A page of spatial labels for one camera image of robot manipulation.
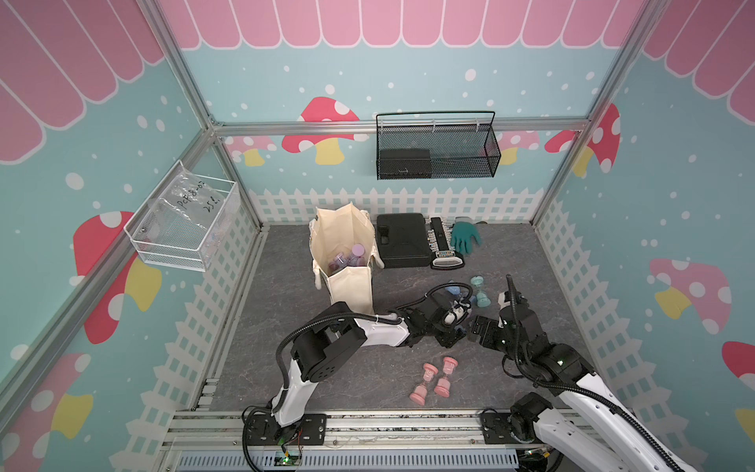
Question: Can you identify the blue hourglass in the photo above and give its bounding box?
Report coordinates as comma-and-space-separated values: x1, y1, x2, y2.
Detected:
446, 285, 476, 305

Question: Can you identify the purple hourglass top cluster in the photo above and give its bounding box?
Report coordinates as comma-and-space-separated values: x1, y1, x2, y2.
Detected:
328, 253, 349, 273

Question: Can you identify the cream canvas tote bag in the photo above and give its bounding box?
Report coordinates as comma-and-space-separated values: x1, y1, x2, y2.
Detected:
309, 203, 385, 314

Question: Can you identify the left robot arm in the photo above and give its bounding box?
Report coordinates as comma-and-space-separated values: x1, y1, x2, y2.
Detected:
271, 282, 474, 428

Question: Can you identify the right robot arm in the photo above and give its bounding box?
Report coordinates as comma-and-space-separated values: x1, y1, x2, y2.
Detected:
473, 277, 693, 471

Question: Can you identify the green hourglass far right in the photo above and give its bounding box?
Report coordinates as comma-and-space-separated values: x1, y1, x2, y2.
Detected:
470, 275, 492, 308

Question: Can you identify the plastic bag in bin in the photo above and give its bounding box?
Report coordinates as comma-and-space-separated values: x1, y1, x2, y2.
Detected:
147, 170, 240, 261

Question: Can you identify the black bit holder strip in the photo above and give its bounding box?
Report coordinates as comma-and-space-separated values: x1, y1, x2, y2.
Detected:
428, 218, 465, 271

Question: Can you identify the black plastic case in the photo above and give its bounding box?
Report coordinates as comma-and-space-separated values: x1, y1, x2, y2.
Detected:
377, 214, 433, 269

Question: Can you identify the green rubber glove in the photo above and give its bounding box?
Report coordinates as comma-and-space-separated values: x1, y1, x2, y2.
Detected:
451, 216, 483, 256

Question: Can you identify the black box in basket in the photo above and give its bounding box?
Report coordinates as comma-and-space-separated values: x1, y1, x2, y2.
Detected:
377, 149, 433, 180

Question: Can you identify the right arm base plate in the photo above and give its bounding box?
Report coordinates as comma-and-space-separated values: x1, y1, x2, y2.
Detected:
478, 409, 550, 444

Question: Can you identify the black wire mesh basket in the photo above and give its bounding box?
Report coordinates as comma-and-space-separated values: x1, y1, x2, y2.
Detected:
375, 110, 501, 179

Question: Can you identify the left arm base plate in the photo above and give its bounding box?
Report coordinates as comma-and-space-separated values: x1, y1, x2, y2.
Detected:
243, 411, 328, 446

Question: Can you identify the clear plastic wall bin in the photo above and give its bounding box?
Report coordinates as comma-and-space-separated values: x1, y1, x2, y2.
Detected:
124, 161, 241, 273

